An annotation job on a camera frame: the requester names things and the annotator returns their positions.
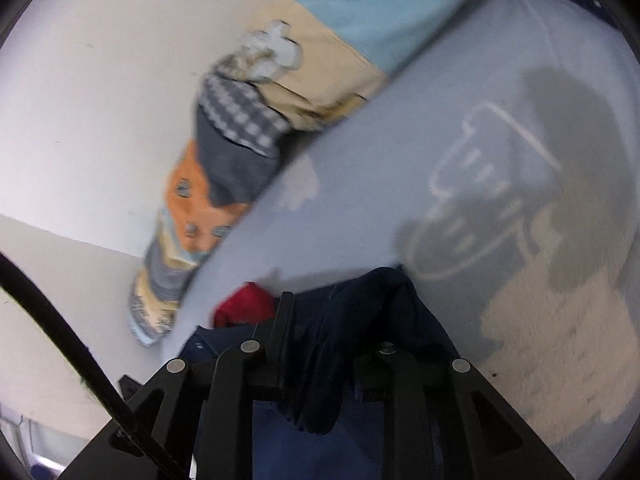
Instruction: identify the light blue cloud bed sheet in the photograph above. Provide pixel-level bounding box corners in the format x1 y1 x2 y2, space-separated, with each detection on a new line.
165 0 640 480

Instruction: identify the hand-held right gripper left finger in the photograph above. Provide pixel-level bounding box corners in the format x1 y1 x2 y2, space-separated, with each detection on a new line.
60 291 296 480

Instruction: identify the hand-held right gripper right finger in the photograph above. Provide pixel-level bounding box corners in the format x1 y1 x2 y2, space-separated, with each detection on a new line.
352 340 576 480

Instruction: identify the navy shirt with red collar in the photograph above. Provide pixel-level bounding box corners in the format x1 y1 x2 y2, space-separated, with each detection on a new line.
180 266 481 480

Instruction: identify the rolled striped patchwork quilt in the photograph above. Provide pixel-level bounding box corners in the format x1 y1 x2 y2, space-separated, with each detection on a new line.
129 0 493 348

